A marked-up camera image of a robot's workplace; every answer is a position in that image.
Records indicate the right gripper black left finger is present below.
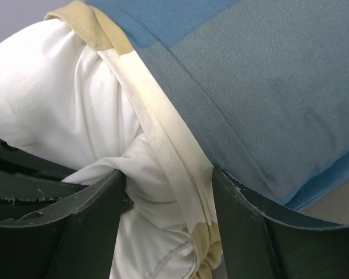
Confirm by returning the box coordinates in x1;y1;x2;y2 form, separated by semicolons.
0;170;126;278

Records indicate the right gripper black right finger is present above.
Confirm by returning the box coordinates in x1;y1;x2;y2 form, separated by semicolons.
212;168;349;278

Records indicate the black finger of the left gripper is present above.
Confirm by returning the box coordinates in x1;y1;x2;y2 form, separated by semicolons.
0;139;85;221

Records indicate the white pillow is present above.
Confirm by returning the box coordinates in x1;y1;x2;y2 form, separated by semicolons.
0;20;222;279

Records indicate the checkered blue beige white pillowcase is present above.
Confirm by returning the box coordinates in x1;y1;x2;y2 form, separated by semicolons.
43;0;349;279

